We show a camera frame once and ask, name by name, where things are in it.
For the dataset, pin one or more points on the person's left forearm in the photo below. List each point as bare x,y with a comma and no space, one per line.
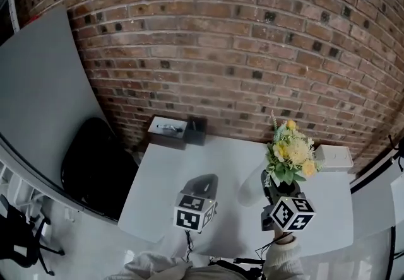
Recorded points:
151,267

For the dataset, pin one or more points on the white vase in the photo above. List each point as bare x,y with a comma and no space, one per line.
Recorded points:
251,188

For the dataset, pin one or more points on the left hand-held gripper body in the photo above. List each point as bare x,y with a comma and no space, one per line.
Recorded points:
191,219

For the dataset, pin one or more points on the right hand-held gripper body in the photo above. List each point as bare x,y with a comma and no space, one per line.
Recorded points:
292,214

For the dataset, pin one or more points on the person's torso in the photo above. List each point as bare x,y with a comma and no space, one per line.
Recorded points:
221,273

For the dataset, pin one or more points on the black pen holder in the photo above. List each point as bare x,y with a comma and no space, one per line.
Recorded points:
195,133

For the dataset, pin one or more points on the white office chair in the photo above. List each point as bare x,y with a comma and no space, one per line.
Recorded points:
25,190

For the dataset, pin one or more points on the white desk with drawers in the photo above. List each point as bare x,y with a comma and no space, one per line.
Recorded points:
164,190

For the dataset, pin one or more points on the grey refrigerator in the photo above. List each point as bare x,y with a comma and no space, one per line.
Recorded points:
41,99

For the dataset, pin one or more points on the person's right forearm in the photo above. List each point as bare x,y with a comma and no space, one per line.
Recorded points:
282,260

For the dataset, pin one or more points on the black bag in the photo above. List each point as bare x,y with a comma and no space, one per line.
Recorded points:
94,162

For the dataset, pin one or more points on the white rectangular box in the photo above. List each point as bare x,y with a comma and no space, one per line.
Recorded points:
334,157

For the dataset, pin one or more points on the yellow flowers bouquet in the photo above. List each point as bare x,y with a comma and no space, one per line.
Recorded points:
292,152

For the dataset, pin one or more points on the black office chair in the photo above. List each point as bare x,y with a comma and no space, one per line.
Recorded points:
19,241

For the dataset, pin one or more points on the brown tissue box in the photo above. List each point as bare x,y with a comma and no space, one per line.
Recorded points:
165,133

